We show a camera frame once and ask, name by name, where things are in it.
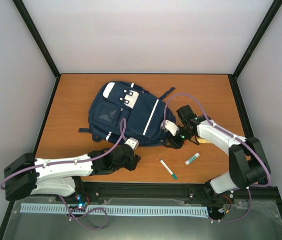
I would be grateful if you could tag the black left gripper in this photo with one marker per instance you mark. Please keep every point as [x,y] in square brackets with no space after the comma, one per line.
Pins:
[132,165]

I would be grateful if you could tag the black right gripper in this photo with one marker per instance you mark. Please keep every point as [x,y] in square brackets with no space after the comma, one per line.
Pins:
[176,144]

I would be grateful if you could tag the green capped white marker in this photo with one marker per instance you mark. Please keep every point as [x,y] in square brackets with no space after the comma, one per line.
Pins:
[168,169]

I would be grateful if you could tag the navy blue student backpack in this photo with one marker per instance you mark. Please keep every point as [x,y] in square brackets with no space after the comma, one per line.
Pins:
[143,111]

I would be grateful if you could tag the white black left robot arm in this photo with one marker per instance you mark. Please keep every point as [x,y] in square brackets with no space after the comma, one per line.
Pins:
[27,175]

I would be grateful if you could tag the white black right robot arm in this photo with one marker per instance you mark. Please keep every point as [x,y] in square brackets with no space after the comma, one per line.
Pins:
[248,164]

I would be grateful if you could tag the green white glue stick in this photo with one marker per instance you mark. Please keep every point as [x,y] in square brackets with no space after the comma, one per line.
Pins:
[192,158]

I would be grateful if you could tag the yellow highlighter pen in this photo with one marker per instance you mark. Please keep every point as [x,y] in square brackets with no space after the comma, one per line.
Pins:
[203,141]

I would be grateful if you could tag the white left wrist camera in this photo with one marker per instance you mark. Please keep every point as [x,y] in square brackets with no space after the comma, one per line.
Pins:
[132,142]

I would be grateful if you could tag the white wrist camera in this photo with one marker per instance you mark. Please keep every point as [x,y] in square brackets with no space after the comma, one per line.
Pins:
[169,126]
[132,142]

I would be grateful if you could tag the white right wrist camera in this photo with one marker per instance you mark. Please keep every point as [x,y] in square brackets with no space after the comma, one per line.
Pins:
[169,126]

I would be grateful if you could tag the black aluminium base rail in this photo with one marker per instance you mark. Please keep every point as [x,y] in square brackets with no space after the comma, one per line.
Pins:
[191,193]

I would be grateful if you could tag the light blue slotted cable duct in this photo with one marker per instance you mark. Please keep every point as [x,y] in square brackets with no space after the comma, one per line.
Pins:
[116,210]

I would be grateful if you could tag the metal front base plate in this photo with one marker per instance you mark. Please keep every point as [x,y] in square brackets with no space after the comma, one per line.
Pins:
[259,220]

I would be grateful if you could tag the black right frame post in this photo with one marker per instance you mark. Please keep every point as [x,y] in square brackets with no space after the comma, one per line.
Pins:
[264,25]

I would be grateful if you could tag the black frame post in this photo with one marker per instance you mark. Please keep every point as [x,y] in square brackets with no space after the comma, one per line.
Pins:
[21,8]
[264,25]

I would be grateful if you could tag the black left frame post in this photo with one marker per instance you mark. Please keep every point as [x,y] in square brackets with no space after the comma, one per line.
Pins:
[21,8]

